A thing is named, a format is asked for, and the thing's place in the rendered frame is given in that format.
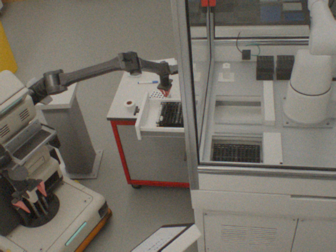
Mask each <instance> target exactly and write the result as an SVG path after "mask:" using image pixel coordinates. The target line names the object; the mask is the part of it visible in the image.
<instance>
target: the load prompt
mask: <svg viewBox="0 0 336 252"><path fill-rule="evenodd" d="M173 237H174V235H169V236H168V237H167V238H166V239H164V240H163V241H162V242H161V243H160V244H159V245H157V246H156V247H155V248H154V249H153V250H151V251H150V252H155V251H157V250H158V249H160V248H161V246H163V245H164V244H165V243H167V242H168V241H169V240H170V239H171V238H173Z"/></svg>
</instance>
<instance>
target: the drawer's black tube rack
mask: <svg viewBox="0 0 336 252"><path fill-rule="evenodd" d="M161 116H162V121H161V120H160V121H159V126H157V125H156V127H161V128H184V124H183V114H182V103H181V102H164V103H163V108H162V111H161Z"/></svg>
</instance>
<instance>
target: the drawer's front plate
mask: <svg viewBox="0 0 336 252"><path fill-rule="evenodd" d="M149 98H150V97H149V92H145V94H144V97H143V101H142V104H141V108H140V111H139V113H138V116H137V120H136V123H135V129H136V134H137V139H138V140H142V137H143V136H142V135H141V127H144V126H145V122H146V120H147V116H148V112H149V108H150V104H149Z"/></svg>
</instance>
